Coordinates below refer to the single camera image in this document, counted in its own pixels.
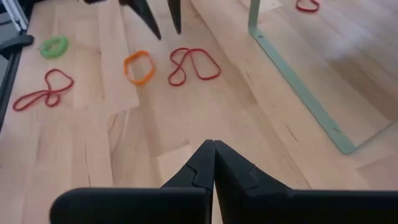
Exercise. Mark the orange rubber band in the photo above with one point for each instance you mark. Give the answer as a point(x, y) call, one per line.
point(140, 82)

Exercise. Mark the red rubber band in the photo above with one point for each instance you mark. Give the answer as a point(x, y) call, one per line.
point(308, 10)
point(186, 53)
point(46, 92)

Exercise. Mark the sage green perforated metal shelf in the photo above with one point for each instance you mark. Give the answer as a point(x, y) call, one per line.
point(298, 84)

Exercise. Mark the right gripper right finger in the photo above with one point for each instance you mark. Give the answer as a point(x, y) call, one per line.
point(280, 208)

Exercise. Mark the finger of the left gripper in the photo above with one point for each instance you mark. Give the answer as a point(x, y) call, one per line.
point(144, 17)
point(175, 15)

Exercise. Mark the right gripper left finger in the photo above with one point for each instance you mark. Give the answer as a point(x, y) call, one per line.
point(155, 205)

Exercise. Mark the green spiral coil band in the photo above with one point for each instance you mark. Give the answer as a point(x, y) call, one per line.
point(62, 51)

